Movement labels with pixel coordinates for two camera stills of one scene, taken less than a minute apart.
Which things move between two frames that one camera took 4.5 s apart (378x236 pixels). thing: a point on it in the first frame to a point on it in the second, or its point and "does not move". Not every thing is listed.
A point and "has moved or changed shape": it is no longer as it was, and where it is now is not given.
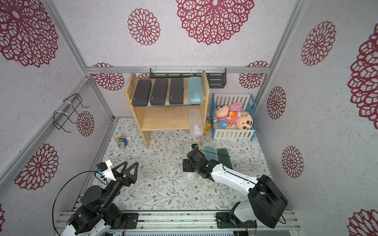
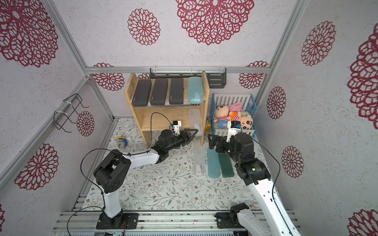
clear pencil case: (195, 122) does not move
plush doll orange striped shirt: (236, 121) does not move
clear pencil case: (188, 175) has moved or changed shape
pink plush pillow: (236, 107) does not move
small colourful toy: (121, 142) does not move
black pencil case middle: (159, 93) does not move
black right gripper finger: (187, 165) to (221, 146)
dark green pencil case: (224, 157) does not move
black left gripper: (126, 172) to (186, 135)
